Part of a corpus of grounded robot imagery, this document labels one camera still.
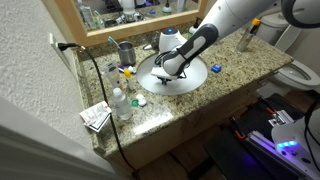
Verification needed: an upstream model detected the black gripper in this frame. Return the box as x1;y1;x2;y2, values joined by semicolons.
157;77;173;85

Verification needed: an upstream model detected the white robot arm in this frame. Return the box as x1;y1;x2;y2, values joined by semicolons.
151;0;320;84

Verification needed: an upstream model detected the white oval sink basin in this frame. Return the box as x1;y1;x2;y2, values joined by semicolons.
136;53;209;96

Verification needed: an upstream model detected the white bottle cap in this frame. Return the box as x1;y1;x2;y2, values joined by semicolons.
136;94;147;107

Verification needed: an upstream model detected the green bottle cap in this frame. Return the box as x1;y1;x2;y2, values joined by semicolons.
131;99;139;107

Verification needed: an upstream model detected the small bottle with yellow cap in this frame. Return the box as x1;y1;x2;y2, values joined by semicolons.
124;68;135;92

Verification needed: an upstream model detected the chrome faucet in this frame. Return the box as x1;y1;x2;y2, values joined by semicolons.
143;31;160;50

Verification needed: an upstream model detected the metal toothbrush cup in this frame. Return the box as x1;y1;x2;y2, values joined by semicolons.
119;41;136;66

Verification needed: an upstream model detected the clear plastic bottle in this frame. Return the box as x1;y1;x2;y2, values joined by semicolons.
112;88;133;120

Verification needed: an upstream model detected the small blue cap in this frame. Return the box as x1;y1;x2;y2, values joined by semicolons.
211;64;222;73

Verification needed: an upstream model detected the wooden vanity cabinet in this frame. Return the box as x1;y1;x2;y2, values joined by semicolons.
99;74;265;173

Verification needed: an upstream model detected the green soap bottle black pump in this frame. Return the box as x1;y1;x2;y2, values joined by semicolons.
189;17;201;35

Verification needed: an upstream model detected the blue toothbrush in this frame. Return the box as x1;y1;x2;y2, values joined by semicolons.
107;36;121;50

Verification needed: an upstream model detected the spray bottle with yellow cap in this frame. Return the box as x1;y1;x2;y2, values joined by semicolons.
236;18;261;52

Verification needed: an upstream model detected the wood framed mirror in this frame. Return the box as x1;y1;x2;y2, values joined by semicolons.
53;0;207;46

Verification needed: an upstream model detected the white toilet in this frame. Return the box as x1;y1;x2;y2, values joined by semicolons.
256;12;320;98

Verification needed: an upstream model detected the black power cable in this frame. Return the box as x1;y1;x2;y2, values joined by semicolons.
56;41;139;178

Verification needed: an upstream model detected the wall power outlet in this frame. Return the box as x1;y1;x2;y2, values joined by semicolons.
49;33;72;72

